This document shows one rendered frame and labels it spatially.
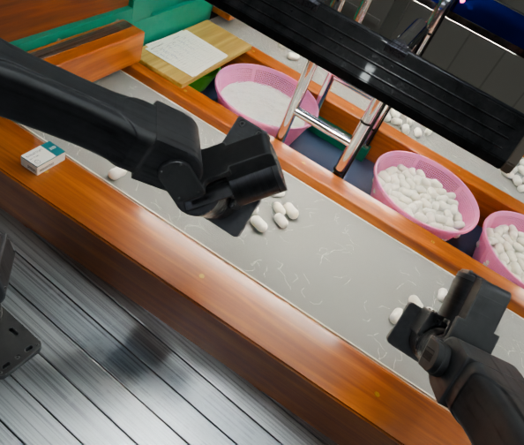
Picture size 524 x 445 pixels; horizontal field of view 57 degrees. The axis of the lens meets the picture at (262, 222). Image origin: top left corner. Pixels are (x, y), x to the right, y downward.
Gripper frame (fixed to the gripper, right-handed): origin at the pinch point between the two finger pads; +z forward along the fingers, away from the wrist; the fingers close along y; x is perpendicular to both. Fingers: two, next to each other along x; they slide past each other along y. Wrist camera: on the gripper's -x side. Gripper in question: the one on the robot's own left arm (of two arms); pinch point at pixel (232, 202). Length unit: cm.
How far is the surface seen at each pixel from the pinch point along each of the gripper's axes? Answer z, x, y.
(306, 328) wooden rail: 2.0, 10.2, -20.0
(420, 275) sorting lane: 25.4, -6.4, -34.2
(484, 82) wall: 198, -116, -39
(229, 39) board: 52, -33, 36
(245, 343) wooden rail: -3.1, 16.2, -13.6
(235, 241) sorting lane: 10.6, 6.2, -1.8
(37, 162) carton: -2.3, 11.4, 30.1
